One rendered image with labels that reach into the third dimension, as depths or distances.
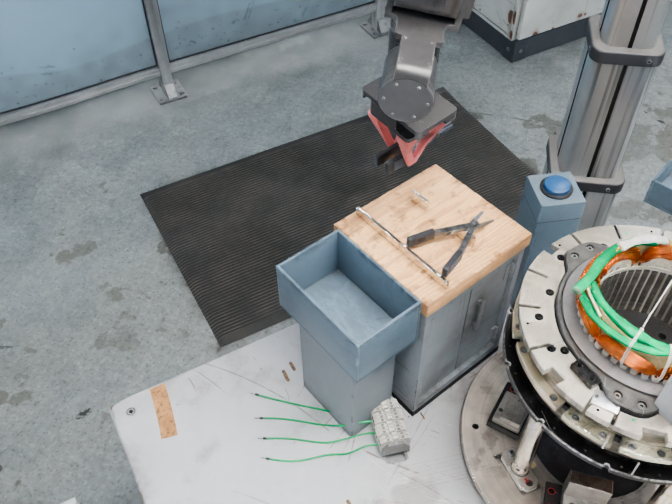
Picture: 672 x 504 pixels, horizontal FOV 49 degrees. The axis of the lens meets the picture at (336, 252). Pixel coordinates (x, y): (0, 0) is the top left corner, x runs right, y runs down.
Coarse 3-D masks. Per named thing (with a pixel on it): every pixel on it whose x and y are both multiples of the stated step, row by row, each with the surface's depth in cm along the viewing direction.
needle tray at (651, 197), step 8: (664, 168) 109; (656, 176) 108; (664, 176) 112; (656, 184) 107; (664, 184) 107; (648, 192) 109; (656, 192) 108; (664, 192) 107; (648, 200) 110; (656, 200) 109; (664, 200) 108; (664, 208) 109
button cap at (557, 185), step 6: (546, 180) 111; (552, 180) 111; (558, 180) 111; (564, 180) 111; (546, 186) 110; (552, 186) 110; (558, 186) 110; (564, 186) 110; (570, 186) 110; (552, 192) 109; (558, 192) 109; (564, 192) 109
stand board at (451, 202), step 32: (448, 192) 106; (352, 224) 102; (384, 224) 102; (416, 224) 102; (448, 224) 102; (512, 224) 102; (384, 256) 98; (448, 256) 98; (480, 256) 98; (512, 256) 101; (416, 288) 94; (448, 288) 94
